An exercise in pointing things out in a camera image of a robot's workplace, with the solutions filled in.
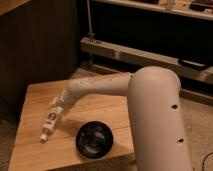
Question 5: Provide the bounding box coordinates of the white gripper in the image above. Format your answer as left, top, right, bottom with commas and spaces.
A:
49, 90, 74, 122

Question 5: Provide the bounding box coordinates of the white plastic bottle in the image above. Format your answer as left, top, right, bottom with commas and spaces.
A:
40, 108, 61, 143

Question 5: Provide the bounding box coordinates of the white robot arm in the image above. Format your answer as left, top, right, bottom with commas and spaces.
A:
48, 66, 193, 171

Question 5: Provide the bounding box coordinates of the black ceramic bowl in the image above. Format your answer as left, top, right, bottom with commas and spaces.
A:
76, 121, 113, 159

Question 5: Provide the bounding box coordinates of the wooden table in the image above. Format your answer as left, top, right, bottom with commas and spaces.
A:
8, 80, 133, 171

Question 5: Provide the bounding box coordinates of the metal pole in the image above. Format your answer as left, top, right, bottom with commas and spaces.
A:
86, 0, 94, 41

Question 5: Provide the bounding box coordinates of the grey metal beam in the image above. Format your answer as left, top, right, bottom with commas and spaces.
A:
80, 37, 213, 85

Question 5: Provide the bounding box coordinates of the wooden shelf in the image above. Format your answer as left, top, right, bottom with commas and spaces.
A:
94, 0, 213, 21

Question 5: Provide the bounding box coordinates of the black handle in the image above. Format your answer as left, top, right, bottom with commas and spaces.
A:
178, 59, 209, 70

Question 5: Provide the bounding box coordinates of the black cable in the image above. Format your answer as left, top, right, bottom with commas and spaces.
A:
199, 151, 213, 171

